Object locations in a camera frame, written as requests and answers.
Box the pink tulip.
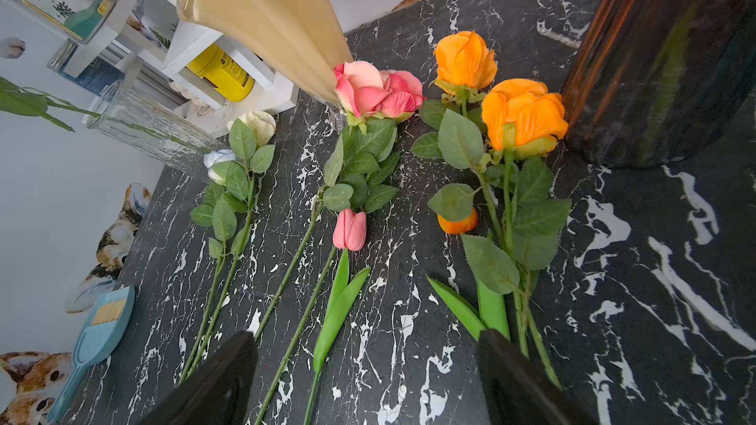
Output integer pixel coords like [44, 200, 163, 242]
[253, 207, 373, 425]

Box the dark red glass vase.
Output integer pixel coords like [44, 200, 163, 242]
[562, 0, 755, 168]

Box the blue label tin can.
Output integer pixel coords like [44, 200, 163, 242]
[46, 39, 125, 96]

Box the white tiered shelf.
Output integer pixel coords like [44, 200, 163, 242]
[64, 0, 299, 137]

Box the yellow bottle under shelf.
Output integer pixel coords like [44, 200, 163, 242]
[186, 44, 255, 102]

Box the yellow fluted vase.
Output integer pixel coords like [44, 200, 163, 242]
[178, 0, 352, 104]

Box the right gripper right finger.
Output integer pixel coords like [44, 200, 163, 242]
[476, 330, 596, 425]

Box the clear ribbed glass vase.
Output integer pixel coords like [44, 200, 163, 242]
[85, 81, 226, 180]

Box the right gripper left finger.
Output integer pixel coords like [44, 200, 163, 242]
[141, 331, 258, 424]

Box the orange tulip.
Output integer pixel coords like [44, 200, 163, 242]
[429, 210, 519, 340]

